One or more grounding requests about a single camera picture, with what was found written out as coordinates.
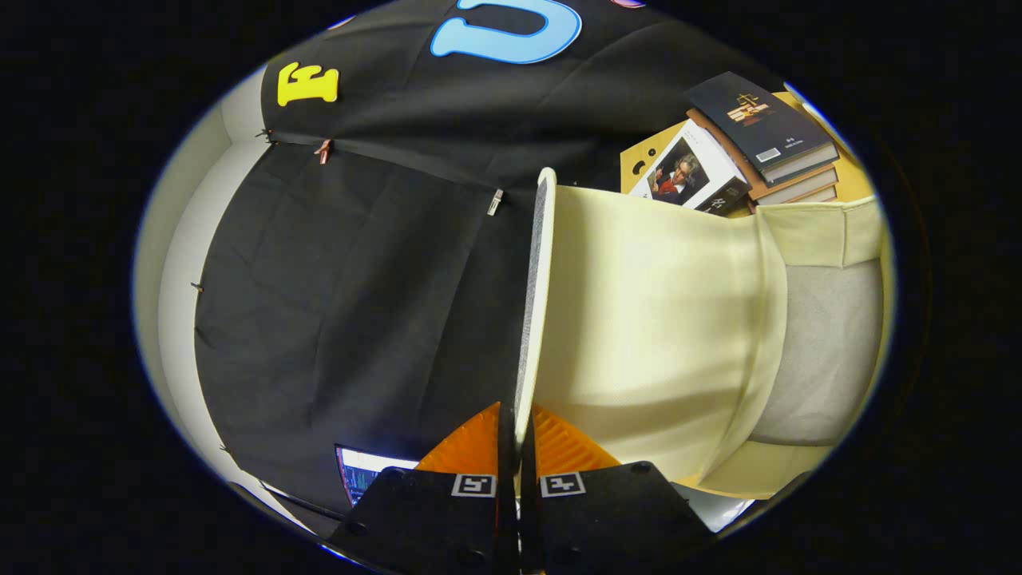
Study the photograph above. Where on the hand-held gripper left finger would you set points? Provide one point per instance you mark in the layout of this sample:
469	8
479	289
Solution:
423	519

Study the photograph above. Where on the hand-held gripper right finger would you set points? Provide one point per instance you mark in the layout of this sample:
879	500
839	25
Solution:
607	519

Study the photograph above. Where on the grey and cream storage box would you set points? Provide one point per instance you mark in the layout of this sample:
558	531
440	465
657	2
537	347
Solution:
639	319

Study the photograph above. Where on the computer monitor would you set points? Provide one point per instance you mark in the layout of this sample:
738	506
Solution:
367	471

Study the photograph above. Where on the black backdrop cloth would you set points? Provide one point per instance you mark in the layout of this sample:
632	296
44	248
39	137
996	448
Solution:
359	279

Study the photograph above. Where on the silver metal clip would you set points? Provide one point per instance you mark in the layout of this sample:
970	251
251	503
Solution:
495	202

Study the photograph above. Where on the white portrait cover book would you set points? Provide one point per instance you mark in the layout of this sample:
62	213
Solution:
687	172

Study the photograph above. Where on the brown book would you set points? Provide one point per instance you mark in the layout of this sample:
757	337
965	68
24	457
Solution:
790	190

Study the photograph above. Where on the wooden clothes peg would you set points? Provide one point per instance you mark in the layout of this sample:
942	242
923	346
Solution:
323	150

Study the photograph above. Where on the dark hardcover book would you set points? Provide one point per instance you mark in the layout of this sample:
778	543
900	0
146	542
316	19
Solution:
758	120

